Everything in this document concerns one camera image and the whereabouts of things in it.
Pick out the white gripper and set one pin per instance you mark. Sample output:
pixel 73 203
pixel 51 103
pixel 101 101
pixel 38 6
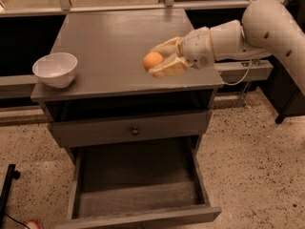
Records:
pixel 196 48

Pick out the orange fruit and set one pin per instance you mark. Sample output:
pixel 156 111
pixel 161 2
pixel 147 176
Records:
pixel 151 60

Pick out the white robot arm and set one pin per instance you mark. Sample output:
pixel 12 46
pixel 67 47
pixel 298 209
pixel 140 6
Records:
pixel 266 28

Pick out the grey wooden drawer cabinet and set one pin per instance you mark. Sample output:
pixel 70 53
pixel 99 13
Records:
pixel 110 80

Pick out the round metal drawer knob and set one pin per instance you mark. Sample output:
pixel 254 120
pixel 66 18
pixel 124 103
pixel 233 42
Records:
pixel 134 131

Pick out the closed grey middle drawer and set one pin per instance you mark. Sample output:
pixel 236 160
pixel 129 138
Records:
pixel 98 131

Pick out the open grey bottom drawer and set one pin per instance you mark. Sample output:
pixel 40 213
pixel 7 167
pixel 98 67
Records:
pixel 152 184

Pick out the dark cabinet at right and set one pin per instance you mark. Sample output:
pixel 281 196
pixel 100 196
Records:
pixel 282 92

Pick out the white bowl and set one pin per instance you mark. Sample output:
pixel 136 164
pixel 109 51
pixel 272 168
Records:
pixel 56 70

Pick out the black stand leg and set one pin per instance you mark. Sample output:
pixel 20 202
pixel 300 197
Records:
pixel 11 174

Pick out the red and white object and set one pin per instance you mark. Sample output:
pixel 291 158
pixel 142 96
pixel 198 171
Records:
pixel 32 224

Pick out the metal frame rail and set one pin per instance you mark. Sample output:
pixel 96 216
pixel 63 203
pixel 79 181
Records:
pixel 127 4

